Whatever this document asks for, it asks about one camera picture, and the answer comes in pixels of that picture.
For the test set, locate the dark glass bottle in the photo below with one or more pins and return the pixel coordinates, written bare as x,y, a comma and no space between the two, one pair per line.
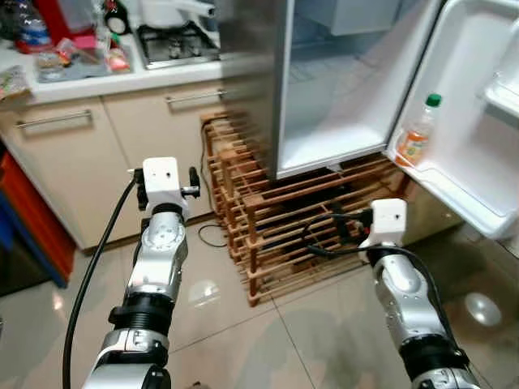
116,16

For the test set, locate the wooden slat rack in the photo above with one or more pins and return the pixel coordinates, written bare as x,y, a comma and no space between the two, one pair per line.
268,212

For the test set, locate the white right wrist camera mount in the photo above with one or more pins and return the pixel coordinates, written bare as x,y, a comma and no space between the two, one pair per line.
388,219

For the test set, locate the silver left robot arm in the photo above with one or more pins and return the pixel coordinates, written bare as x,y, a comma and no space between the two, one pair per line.
158,251

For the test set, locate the orange and blue crate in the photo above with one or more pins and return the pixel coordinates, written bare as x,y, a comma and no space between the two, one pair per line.
28,219

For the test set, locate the grey tray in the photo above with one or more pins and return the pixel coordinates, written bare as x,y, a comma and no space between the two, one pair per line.
85,71

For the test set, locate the red container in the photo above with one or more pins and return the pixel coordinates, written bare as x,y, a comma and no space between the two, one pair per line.
61,16

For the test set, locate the silver mini fridge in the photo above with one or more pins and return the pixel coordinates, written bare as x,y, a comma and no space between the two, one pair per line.
243,81

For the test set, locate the beige kitchen cabinet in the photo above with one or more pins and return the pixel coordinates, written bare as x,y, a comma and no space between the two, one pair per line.
81,170

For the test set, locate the translucent freezer compartment flap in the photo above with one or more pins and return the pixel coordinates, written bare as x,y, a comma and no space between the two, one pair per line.
349,12

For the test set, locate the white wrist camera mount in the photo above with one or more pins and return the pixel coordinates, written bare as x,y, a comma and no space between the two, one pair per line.
388,219
162,178

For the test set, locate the white fridge door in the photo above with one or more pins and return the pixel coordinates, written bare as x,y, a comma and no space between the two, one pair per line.
454,81

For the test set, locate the pink food packet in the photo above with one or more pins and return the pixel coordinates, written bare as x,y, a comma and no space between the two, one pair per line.
120,58

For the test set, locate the white cooking pot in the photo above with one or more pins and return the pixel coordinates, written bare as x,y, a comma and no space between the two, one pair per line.
174,10

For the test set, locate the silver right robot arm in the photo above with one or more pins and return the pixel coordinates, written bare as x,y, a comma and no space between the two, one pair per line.
401,292

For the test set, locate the green cap orange drink bottle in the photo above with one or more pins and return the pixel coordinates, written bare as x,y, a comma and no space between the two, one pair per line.
418,136

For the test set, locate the clear snack packet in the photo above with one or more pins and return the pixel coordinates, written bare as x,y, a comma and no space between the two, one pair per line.
12,81

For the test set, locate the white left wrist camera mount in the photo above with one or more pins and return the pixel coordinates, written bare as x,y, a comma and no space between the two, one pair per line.
162,178

